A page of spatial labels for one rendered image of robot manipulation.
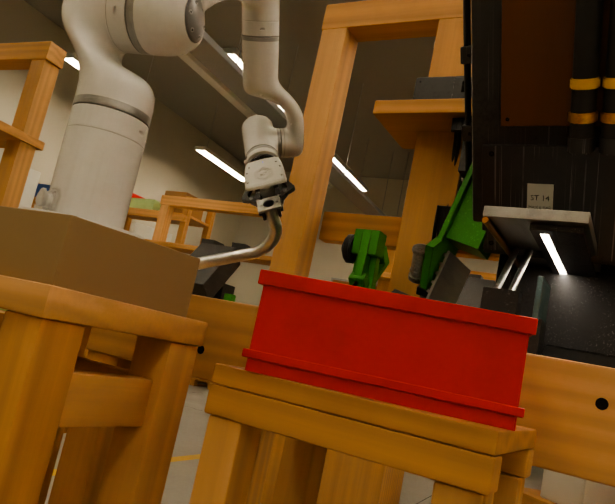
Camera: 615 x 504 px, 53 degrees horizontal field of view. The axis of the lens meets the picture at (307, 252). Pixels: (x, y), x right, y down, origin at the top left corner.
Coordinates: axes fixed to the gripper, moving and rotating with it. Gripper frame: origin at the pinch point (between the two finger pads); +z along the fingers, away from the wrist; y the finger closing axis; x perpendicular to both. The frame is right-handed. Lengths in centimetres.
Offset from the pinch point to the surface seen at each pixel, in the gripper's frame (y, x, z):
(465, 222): 38.5, -7.7, 24.2
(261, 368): 0, -40, 65
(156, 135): -234, 540, -790
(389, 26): 45, 1, -66
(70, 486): -49, 11, 51
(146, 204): -170, 345, -400
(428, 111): 44.3, 1.3, -22.5
